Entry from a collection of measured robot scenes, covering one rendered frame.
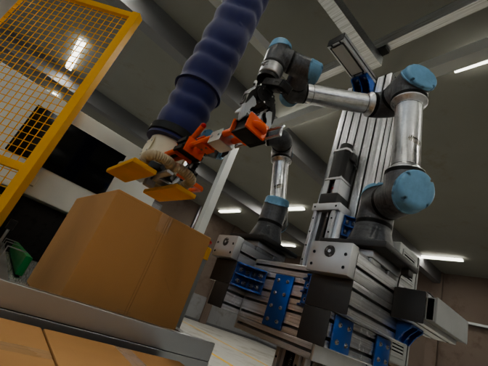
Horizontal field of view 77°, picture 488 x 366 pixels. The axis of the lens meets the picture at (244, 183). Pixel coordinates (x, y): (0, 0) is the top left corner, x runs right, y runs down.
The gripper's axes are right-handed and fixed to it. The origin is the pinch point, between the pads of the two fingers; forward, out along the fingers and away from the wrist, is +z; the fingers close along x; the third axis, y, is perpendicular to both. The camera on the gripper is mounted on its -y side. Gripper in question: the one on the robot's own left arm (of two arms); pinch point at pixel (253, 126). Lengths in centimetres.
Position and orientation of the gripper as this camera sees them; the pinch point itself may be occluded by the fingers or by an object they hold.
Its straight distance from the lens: 91.3
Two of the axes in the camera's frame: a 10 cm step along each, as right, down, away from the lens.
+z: -3.2, 8.7, -3.7
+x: -7.2, -4.8, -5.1
